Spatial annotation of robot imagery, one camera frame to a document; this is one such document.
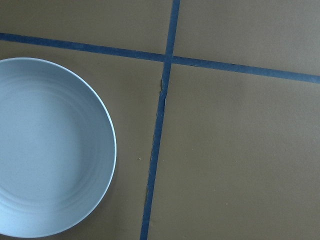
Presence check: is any blue plate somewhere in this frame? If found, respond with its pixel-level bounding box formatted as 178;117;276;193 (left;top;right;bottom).
0;57;117;238

